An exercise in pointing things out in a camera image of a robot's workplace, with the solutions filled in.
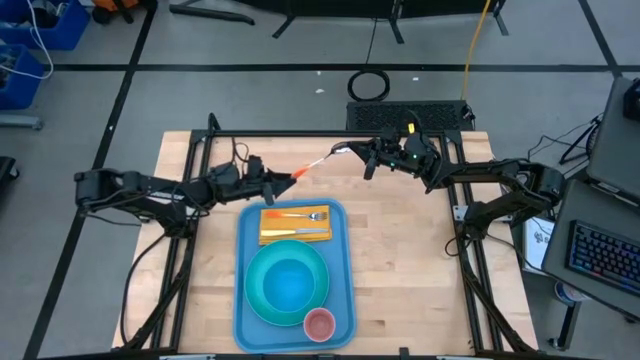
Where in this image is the yellow cloth napkin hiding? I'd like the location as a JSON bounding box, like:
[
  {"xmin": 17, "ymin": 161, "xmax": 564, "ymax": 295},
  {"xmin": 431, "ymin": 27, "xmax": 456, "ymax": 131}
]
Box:
[{"xmin": 258, "ymin": 204, "xmax": 333, "ymax": 246}]

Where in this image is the gray metal bar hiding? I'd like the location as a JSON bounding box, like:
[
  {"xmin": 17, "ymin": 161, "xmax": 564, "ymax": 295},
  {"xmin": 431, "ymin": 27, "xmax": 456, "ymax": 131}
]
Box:
[{"xmin": 0, "ymin": 113, "xmax": 45, "ymax": 132}]

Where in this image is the black metal table frame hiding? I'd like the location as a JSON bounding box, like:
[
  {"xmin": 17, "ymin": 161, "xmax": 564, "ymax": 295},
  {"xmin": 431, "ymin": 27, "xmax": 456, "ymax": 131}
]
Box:
[{"xmin": 112, "ymin": 112, "xmax": 540, "ymax": 360}]

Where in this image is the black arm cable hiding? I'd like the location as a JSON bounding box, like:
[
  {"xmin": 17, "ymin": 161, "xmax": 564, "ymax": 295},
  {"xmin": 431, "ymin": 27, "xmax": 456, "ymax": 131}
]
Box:
[
  {"xmin": 230, "ymin": 136, "xmax": 251, "ymax": 167},
  {"xmin": 403, "ymin": 108, "xmax": 425, "ymax": 135}
]

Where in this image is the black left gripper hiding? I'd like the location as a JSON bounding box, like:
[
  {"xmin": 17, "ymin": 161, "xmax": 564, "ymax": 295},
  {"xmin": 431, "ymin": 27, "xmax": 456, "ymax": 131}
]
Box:
[{"xmin": 209, "ymin": 154, "xmax": 298, "ymax": 207}]

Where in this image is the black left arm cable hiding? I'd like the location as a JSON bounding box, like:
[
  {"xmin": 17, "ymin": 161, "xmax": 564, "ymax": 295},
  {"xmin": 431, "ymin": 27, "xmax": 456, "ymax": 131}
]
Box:
[{"xmin": 230, "ymin": 136, "xmax": 251, "ymax": 167}]

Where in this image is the white paper sheet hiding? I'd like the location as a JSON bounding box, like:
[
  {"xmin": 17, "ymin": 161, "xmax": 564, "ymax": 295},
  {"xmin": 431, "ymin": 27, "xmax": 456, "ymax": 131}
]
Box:
[{"xmin": 521, "ymin": 216, "xmax": 557, "ymax": 275}]

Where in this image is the orange handled metal spoon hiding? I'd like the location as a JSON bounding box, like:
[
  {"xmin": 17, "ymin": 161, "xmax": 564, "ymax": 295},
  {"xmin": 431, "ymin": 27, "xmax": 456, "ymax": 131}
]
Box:
[{"xmin": 291, "ymin": 141, "xmax": 354, "ymax": 180}]

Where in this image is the yellow hanging cable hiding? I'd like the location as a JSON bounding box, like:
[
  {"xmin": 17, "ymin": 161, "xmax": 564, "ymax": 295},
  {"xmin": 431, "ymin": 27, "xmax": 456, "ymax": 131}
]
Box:
[{"xmin": 459, "ymin": 0, "xmax": 494, "ymax": 102}]

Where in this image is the white blue round container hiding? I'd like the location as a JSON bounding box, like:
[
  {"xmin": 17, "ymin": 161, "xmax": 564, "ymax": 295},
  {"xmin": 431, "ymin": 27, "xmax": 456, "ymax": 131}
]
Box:
[{"xmin": 553, "ymin": 279, "xmax": 585, "ymax": 307}]

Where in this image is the orange shop vacuum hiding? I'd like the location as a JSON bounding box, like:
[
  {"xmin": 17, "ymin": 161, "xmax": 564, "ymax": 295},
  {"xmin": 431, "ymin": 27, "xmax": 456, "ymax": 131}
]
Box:
[{"xmin": 91, "ymin": 0, "xmax": 143, "ymax": 25}]

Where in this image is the thin black floor cable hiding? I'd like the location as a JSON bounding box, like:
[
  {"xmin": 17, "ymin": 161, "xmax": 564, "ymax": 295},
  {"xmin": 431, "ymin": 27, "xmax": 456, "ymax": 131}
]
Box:
[{"xmin": 527, "ymin": 119, "xmax": 601, "ymax": 162}]

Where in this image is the black desk stand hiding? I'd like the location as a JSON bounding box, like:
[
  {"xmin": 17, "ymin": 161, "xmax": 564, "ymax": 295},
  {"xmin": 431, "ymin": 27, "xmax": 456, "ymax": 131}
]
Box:
[{"xmin": 546, "ymin": 298, "xmax": 584, "ymax": 352}]

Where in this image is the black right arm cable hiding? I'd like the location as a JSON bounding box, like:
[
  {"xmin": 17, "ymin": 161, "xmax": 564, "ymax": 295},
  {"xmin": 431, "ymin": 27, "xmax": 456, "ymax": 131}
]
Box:
[{"xmin": 403, "ymin": 108, "xmax": 425, "ymax": 135}]

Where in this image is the white cable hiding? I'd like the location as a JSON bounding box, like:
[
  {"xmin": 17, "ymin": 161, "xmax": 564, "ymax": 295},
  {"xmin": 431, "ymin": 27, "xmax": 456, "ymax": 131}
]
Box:
[{"xmin": 0, "ymin": 0, "xmax": 55, "ymax": 82}]

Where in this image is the coiled black cable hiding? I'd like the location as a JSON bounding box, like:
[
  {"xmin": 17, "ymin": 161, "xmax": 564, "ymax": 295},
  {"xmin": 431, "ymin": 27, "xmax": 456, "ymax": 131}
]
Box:
[{"xmin": 346, "ymin": 68, "xmax": 392, "ymax": 103}]

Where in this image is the gray desk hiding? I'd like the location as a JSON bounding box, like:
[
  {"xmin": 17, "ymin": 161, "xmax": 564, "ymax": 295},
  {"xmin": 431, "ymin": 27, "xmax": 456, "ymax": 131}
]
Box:
[{"xmin": 541, "ymin": 178, "xmax": 640, "ymax": 322}]

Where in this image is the orange handled metal fork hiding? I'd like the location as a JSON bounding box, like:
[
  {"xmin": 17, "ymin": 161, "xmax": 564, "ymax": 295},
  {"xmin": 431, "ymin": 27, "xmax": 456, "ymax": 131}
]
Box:
[{"xmin": 264, "ymin": 209, "xmax": 329, "ymax": 223}]

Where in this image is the blue plastic tray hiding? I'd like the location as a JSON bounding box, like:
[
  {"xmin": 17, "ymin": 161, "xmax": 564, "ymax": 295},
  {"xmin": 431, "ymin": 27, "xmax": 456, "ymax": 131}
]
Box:
[{"xmin": 233, "ymin": 198, "xmax": 358, "ymax": 354}]

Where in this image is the pink ribbed cup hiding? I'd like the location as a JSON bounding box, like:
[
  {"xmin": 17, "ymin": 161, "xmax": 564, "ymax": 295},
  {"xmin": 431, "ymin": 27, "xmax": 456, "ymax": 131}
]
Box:
[{"xmin": 302, "ymin": 307, "xmax": 337, "ymax": 344}]

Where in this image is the black folding partition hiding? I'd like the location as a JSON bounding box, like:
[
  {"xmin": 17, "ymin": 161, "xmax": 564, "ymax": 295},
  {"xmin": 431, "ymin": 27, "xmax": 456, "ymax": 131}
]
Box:
[{"xmin": 232, "ymin": 0, "xmax": 510, "ymax": 46}]

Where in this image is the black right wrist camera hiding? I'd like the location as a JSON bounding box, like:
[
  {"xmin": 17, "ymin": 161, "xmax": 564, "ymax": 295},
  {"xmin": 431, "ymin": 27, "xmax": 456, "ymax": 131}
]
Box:
[{"xmin": 380, "ymin": 127, "xmax": 402, "ymax": 150}]

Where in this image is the backlit black keyboard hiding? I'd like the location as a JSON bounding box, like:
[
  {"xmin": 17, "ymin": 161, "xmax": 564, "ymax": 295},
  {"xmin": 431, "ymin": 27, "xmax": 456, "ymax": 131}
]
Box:
[{"xmin": 565, "ymin": 219, "xmax": 640, "ymax": 299}]

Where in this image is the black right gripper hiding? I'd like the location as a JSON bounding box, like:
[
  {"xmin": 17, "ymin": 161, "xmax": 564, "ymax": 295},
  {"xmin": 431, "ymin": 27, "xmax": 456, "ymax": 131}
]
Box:
[{"xmin": 344, "ymin": 132, "xmax": 443, "ymax": 182}]

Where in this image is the blue bowl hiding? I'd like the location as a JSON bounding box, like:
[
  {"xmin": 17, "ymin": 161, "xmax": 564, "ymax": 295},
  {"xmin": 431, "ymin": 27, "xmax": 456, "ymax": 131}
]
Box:
[{"xmin": 262, "ymin": 258, "xmax": 317, "ymax": 314}]

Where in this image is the blue floor bin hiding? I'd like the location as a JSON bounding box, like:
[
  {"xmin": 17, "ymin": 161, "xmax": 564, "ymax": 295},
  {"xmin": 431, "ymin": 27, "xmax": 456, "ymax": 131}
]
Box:
[
  {"xmin": 0, "ymin": 0, "xmax": 92, "ymax": 52},
  {"xmin": 0, "ymin": 43, "xmax": 46, "ymax": 111}
]

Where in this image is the black vacuum wand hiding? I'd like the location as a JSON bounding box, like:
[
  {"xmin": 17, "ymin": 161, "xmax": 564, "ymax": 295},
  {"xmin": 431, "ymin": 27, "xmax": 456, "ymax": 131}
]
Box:
[{"xmin": 168, "ymin": 3, "xmax": 256, "ymax": 27}]

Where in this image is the teal plate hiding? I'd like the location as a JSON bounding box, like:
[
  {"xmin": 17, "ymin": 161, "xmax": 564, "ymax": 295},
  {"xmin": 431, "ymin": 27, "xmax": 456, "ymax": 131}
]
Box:
[{"xmin": 243, "ymin": 239, "xmax": 331, "ymax": 328}]

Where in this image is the black vented computer case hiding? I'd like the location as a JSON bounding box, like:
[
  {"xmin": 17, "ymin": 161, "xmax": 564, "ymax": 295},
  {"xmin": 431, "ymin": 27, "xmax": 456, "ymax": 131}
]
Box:
[{"xmin": 345, "ymin": 99, "xmax": 475, "ymax": 133}]

